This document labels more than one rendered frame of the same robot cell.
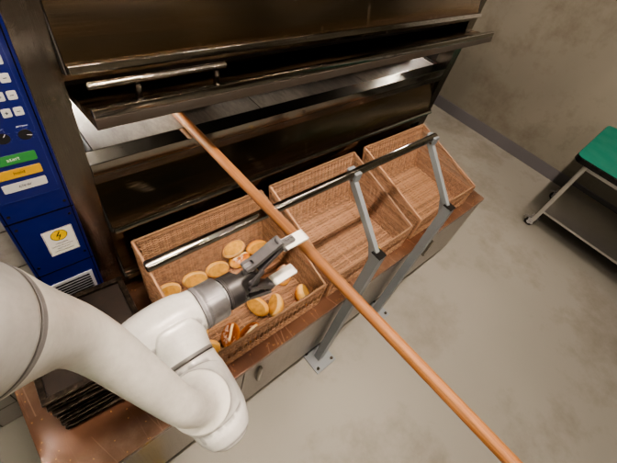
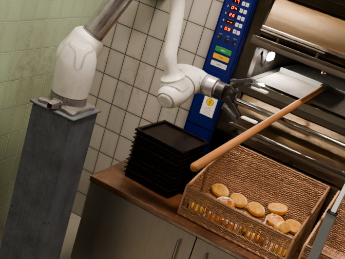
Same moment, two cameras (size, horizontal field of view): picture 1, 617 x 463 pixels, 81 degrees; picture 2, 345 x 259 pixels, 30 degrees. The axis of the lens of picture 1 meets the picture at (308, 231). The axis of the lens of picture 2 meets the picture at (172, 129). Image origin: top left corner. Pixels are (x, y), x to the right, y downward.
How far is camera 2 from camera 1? 2.45 m
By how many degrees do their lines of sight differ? 67
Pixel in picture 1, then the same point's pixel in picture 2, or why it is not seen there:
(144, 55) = (294, 36)
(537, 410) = not seen: outside the picture
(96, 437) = (123, 181)
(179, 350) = (186, 72)
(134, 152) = (268, 88)
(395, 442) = not seen: outside the picture
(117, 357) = (176, 11)
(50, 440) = (114, 169)
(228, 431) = (167, 87)
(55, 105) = not seen: hidden behind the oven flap
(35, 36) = (262, 13)
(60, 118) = (250, 48)
